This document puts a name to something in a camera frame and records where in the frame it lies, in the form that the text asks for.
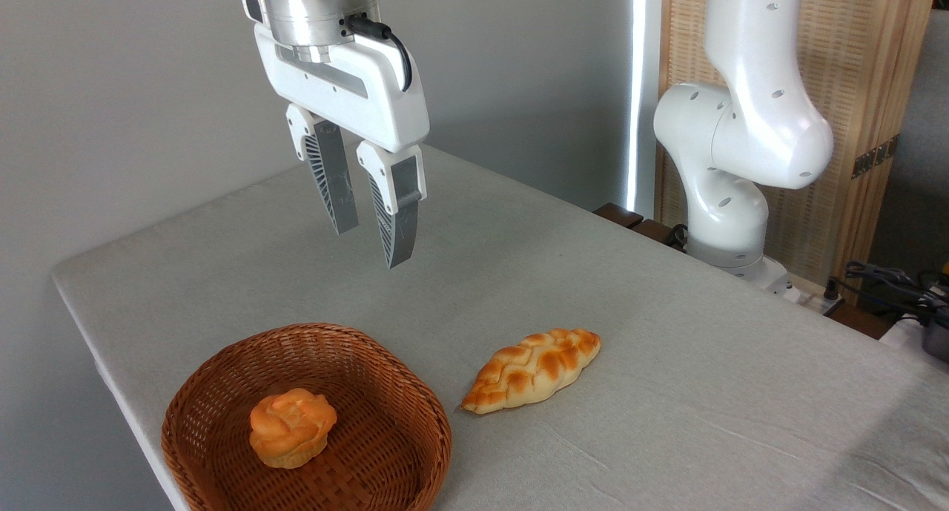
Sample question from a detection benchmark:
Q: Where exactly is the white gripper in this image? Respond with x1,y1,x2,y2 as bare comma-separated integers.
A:
242,0,431,269

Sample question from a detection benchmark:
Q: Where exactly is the long braided bread loaf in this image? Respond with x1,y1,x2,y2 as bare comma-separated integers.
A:
460,328,602,415

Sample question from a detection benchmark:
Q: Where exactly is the brown woven wicker basket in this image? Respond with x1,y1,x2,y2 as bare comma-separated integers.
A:
161,323,452,511

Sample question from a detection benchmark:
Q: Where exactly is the round knotted bread roll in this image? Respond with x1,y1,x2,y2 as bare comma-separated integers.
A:
248,388,338,469

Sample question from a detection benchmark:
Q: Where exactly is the dark wooden block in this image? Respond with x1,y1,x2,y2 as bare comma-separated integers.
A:
593,202,644,230
630,219,687,252

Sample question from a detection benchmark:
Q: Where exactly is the grey tablecloth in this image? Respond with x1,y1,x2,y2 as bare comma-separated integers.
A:
50,144,949,511

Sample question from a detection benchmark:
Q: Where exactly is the white power strip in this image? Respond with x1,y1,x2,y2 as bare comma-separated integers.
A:
771,277,846,315

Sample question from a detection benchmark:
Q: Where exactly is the metal screen hinge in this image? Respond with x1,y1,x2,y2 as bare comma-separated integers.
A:
851,134,901,179

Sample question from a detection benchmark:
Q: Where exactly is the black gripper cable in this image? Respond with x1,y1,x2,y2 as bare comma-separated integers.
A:
345,14,413,93

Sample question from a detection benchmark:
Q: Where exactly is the black cable bundle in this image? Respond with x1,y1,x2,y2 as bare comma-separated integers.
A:
844,260,949,326

